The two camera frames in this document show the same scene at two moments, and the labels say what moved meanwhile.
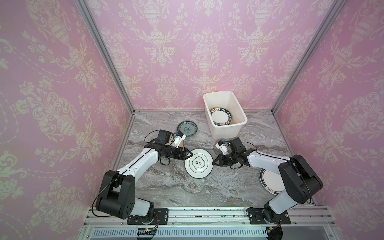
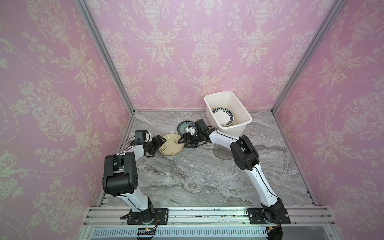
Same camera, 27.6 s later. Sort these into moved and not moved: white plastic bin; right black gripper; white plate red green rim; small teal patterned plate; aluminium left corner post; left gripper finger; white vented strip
Moved: left gripper finger; right black gripper; white plate red green rim
Not moved: small teal patterned plate; white plastic bin; aluminium left corner post; white vented strip
